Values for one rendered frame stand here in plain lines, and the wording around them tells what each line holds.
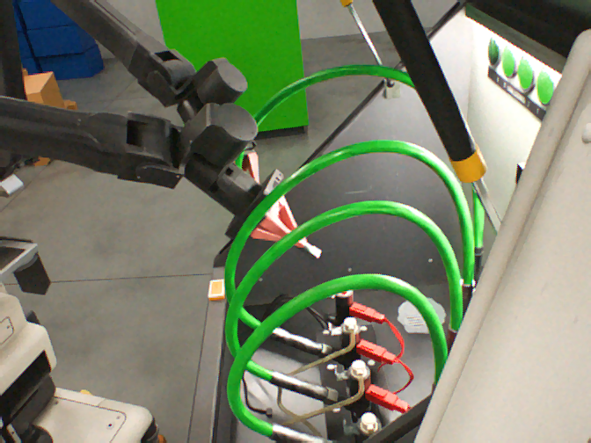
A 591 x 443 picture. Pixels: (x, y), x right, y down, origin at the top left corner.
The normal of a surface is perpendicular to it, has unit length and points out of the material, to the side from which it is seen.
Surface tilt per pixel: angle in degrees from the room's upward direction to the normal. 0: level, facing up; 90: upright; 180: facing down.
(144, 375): 0
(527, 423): 76
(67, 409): 0
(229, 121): 45
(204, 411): 0
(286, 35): 90
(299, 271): 90
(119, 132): 39
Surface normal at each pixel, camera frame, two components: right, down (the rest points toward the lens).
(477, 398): -0.99, -0.09
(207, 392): -0.11, -0.84
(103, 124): 0.43, -0.51
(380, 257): 0.04, 0.53
